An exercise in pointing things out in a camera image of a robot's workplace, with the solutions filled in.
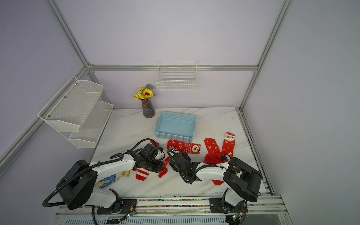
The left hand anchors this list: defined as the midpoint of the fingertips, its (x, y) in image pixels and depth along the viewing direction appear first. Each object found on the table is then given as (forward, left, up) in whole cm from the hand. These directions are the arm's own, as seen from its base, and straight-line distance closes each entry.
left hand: (162, 170), depth 85 cm
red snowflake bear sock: (+16, -14, 0) cm, 21 cm away
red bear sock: (0, -2, -1) cm, 2 cm away
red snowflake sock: (+11, -34, -2) cm, 36 cm away
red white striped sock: (-1, +13, -2) cm, 13 cm away
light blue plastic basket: (+35, -7, -1) cm, 35 cm away
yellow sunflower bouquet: (+47, +14, +22) cm, 54 cm away
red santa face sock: (+20, -46, -1) cm, 50 cm away
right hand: (+8, -10, +2) cm, 13 cm away
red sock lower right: (-7, -34, -2) cm, 35 cm away
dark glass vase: (+46, +15, +8) cm, 49 cm away
